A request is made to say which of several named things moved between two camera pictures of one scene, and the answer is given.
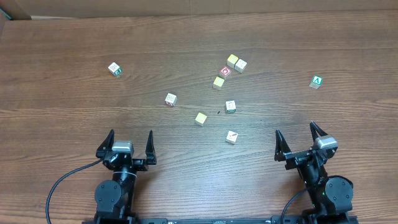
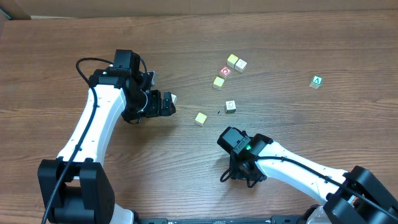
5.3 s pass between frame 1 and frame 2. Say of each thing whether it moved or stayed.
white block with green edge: stayed
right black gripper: moved
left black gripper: moved
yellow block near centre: stayed
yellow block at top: stayed
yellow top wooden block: stayed
